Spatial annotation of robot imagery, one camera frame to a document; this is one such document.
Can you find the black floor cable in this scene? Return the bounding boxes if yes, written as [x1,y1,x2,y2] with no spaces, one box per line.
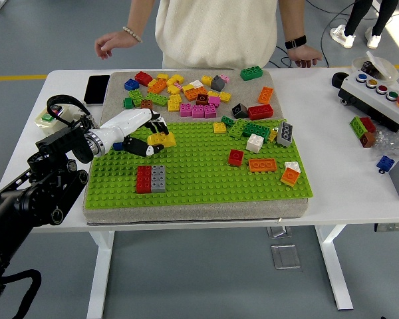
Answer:
[269,45,295,70]
[321,0,365,68]

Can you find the black smartphone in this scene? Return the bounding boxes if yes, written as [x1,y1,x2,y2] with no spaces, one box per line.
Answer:
[83,74,111,106]

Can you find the cream switch box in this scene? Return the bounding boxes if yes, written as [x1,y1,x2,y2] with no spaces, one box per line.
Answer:
[34,103,74,136]

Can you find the light green toy brick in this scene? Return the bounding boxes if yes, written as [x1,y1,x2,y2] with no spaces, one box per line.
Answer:
[128,89,145,107]
[349,116,367,136]
[227,118,250,140]
[144,92,170,107]

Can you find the dark green toy brick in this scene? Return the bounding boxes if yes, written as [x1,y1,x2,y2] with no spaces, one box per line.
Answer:
[242,122,272,139]
[239,66,265,82]

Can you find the long grey toy brick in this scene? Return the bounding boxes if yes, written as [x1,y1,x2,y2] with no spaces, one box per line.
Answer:
[150,165,167,194]

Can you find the white table leg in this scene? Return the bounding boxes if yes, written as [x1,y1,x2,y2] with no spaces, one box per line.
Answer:
[314,225,354,312]
[86,230,116,319]

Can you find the person's left hand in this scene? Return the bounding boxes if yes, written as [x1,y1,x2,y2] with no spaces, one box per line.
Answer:
[287,45,323,68]

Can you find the clear lidded plastic container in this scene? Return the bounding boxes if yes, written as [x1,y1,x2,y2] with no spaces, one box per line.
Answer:
[351,51,399,84]

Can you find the orange and yellow brick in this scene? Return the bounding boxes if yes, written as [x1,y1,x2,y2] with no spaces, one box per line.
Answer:
[280,167,301,187]

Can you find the black smartwatch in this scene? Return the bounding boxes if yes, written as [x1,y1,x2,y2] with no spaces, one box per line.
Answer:
[285,35,308,51]

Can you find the long red toy brick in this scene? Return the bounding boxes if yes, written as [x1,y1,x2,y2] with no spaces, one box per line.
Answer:
[135,165,153,195]

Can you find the person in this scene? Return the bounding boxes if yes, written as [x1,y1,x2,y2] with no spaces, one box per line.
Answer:
[330,0,399,50]
[154,0,287,70]

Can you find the clear floor plate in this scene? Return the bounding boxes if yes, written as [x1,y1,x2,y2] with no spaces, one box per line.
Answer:
[267,225,295,239]
[270,245,302,270]

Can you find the grey hollow toy brick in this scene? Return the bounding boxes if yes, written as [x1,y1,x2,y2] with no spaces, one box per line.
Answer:
[276,121,295,148]

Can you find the black tape roll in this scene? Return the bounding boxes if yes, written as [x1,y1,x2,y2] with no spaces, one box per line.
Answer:
[331,72,352,90]

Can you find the orange toy brick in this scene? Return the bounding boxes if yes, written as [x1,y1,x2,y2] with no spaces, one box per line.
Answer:
[248,158,278,173]
[185,86,209,102]
[257,86,275,105]
[147,78,168,94]

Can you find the clear plastic bag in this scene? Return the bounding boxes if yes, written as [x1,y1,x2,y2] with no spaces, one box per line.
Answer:
[372,128,399,157]

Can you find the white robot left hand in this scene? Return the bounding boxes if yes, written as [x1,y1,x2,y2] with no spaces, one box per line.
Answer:
[98,108,170,158]

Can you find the bead bracelet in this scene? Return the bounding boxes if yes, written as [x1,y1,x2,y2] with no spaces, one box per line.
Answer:
[122,25,143,43]

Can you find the person's right hand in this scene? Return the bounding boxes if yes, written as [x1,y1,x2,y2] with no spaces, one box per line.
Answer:
[94,31,134,60]

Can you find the green studded baseplate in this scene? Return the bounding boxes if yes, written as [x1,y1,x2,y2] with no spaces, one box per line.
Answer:
[84,118,315,209]

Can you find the blue brick with key ring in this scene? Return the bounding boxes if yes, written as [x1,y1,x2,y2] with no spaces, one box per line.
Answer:
[376,155,396,174]

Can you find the white button control box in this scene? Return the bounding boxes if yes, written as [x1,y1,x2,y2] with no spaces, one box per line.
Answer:
[338,71,399,133]

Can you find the black sloped brick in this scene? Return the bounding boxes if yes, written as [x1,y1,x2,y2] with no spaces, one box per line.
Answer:
[231,102,249,119]

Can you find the yellow curved brick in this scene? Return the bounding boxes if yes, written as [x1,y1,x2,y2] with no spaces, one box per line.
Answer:
[147,132,177,148]

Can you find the dark grey sloped brick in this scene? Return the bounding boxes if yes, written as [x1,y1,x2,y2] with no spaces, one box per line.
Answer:
[210,75,226,92]

